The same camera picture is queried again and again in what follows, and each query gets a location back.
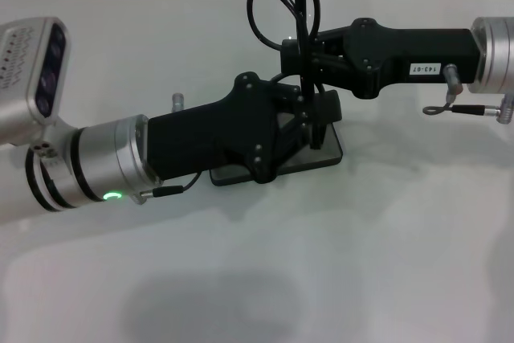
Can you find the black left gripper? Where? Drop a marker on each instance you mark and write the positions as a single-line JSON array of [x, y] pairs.
[[213, 134]]

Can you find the black glasses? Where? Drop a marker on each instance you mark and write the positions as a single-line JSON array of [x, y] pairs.
[[300, 1]]

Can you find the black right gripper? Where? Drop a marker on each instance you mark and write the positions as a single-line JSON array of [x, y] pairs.
[[393, 54]]

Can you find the silver left gripper connector stud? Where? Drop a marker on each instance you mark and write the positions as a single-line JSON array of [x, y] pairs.
[[178, 103]]

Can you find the silver right gripper connector stud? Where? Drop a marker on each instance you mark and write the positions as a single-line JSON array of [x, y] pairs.
[[453, 78]]

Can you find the silver gripper connector stud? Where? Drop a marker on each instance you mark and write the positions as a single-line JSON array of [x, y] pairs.
[[178, 103], [453, 78]]

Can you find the black glasses case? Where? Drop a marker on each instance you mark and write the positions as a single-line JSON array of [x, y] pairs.
[[325, 154]]

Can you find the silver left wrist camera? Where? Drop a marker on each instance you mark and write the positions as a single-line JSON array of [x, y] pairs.
[[24, 78]]

